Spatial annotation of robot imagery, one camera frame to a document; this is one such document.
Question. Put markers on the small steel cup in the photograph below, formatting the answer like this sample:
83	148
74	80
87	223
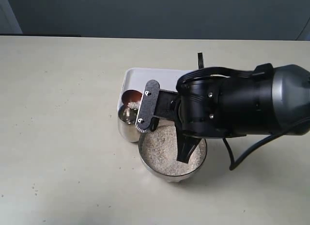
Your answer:
126	124

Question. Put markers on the white uncooked rice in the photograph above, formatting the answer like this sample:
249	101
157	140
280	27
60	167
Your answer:
162	152

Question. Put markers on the brown wooden spoon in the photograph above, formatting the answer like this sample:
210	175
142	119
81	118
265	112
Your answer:
131	99

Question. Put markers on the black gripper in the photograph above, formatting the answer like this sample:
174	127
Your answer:
197	113

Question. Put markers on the large steel rice bowl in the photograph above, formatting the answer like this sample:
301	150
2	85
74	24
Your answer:
169	176

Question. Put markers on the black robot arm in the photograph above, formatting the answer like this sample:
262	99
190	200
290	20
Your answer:
219	102

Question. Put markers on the white plastic tray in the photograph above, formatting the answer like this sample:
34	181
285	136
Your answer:
136	78

